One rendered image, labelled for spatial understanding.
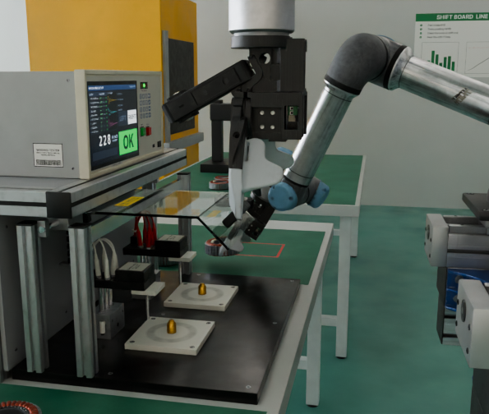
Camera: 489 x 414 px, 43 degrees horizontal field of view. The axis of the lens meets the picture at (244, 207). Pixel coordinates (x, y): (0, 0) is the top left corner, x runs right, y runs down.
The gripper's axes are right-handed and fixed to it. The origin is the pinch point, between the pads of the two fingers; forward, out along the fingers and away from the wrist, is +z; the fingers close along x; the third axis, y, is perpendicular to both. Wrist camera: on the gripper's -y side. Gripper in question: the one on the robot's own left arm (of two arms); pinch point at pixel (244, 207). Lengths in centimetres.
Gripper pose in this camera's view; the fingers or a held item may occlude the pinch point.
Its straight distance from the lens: 76.2
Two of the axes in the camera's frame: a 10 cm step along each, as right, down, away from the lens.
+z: 0.0, 9.8, 2.1
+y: 9.8, 0.3, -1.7
